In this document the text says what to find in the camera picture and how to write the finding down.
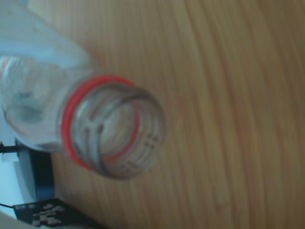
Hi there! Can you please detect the clear bottle nutrition panel label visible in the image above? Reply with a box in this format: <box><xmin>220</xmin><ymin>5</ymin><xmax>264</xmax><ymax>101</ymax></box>
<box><xmin>0</xmin><ymin>54</ymin><xmax>167</xmax><ymax>181</ymax></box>

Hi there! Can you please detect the grey cardboard box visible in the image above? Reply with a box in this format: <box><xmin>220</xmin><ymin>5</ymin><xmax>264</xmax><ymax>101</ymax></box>
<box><xmin>12</xmin><ymin>197</ymin><xmax>107</xmax><ymax>229</ymax></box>

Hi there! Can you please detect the black round stand base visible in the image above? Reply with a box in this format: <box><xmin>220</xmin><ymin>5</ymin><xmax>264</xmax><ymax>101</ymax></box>
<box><xmin>14</xmin><ymin>138</ymin><xmax>53</xmax><ymax>200</ymax></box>

